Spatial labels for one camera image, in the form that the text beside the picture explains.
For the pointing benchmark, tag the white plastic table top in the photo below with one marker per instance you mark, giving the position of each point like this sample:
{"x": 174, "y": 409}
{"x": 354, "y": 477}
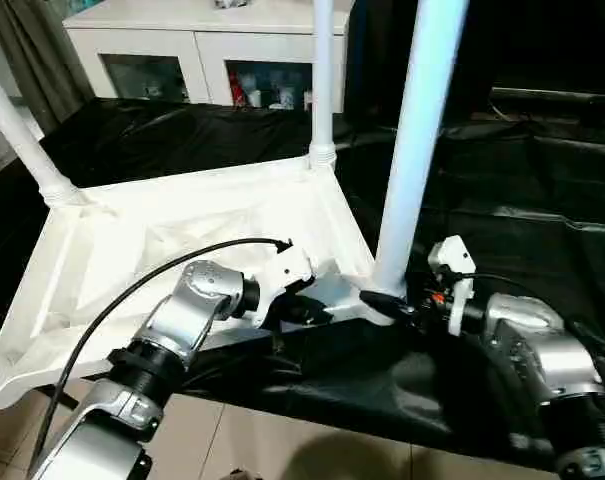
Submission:
{"x": 157, "y": 225}

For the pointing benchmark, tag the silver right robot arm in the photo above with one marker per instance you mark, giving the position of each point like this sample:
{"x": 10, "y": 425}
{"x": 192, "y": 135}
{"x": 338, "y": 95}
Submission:
{"x": 542, "y": 340}

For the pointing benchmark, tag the black robot foot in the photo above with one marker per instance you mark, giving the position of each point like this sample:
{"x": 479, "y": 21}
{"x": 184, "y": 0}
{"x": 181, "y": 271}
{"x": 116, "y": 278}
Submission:
{"x": 242, "y": 475}

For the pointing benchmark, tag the black mat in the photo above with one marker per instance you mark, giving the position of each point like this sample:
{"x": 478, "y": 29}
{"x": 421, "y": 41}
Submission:
{"x": 532, "y": 200}

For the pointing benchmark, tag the red bottle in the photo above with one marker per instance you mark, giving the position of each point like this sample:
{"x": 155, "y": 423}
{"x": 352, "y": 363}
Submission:
{"x": 237, "y": 87}

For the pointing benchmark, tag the dark metal bar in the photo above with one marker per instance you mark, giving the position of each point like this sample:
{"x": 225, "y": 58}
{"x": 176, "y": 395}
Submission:
{"x": 557, "y": 96}

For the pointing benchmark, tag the white sideboard cabinet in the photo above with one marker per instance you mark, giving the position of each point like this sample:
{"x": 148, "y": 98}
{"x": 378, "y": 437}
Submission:
{"x": 182, "y": 30}

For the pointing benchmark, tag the dark ornament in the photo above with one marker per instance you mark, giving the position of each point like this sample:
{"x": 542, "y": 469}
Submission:
{"x": 229, "y": 2}

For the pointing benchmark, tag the grey brown curtain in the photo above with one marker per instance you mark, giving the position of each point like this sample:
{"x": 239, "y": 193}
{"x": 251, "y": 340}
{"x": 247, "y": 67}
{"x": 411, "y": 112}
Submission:
{"x": 37, "y": 50}

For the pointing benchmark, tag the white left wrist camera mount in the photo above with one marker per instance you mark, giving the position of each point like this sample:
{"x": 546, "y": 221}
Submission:
{"x": 282, "y": 270}

